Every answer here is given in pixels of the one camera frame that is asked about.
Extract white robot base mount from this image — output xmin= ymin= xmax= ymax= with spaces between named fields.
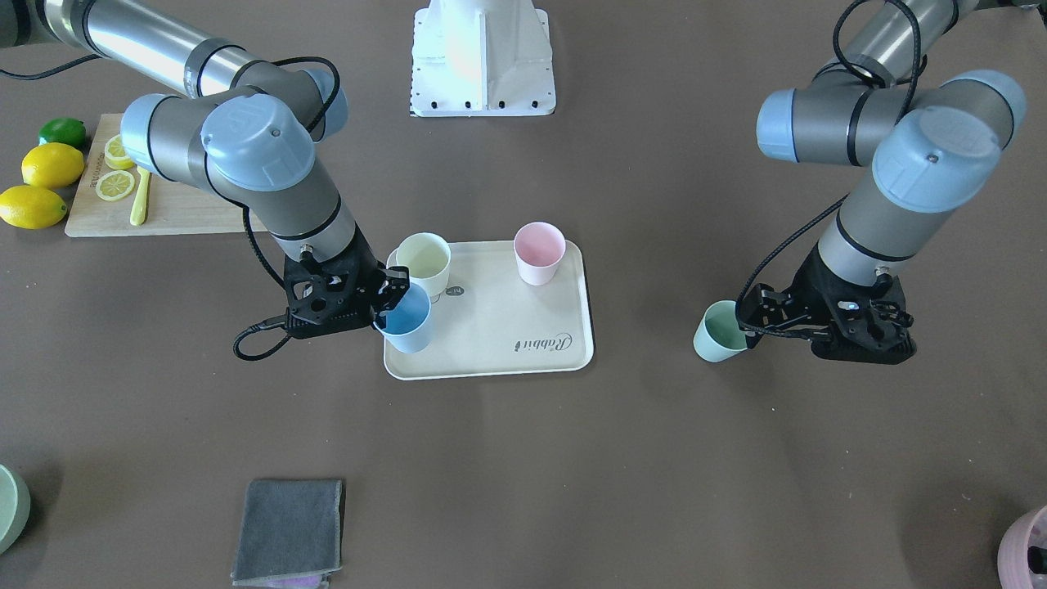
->
xmin=409 ymin=1 xmax=557 ymax=117

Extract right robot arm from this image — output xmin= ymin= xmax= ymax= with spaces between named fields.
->
xmin=2 ymin=1 xmax=409 ymax=339

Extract light blue cup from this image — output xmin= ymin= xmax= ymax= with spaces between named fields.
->
xmin=373 ymin=281 xmax=433 ymax=353

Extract pink cup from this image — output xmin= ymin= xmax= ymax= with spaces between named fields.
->
xmin=513 ymin=223 xmax=566 ymax=286

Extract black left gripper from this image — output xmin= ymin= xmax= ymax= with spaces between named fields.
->
xmin=735 ymin=249 xmax=917 ymax=365

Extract green lime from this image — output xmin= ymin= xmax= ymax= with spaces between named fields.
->
xmin=38 ymin=117 xmax=87 ymax=149

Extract mint green cup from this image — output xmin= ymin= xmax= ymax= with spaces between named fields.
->
xmin=693 ymin=299 xmax=748 ymax=362

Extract whole yellow lemon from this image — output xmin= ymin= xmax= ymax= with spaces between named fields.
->
xmin=21 ymin=142 xmax=85 ymax=189
xmin=1 ymin=184 xmax=68 ymax=230

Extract pink mixing bowl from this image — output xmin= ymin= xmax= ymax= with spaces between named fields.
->
xmin=997 ymin=506 xmax=1046 ymax=588

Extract yellow plastic knife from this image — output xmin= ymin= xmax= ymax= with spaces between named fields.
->
xmin=128 ymin=165 xmax=152 ymax=227

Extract grey folded cloth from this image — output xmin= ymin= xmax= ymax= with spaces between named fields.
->
xmin=231 ymin=479 xmax=344 ymax=588

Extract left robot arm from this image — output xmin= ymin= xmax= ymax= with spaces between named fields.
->
xmin=735 ymin=1 xmax=1027 ymax=365

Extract pale yellow cup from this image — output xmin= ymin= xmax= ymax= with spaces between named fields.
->
xmin=395 ymin=232 xmax=452 ymax=302

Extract cream rabbit tray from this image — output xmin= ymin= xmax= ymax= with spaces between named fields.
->
xmin=383 ymin=240 xmax=595 ymax=380

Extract mint green bowl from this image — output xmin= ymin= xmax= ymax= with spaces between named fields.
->
xmin=1 ymin=465 xmax=31 ymax=556

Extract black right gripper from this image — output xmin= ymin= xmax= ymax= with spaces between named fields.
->
xmin=283 ymin=230 xmax=409 ymax=339

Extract lemon slice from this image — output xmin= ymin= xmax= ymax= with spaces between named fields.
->
xmin=102 ymin=134 xmax=136 ymax=171
xmin=94 ymin=169 xmax=136 ymax=202

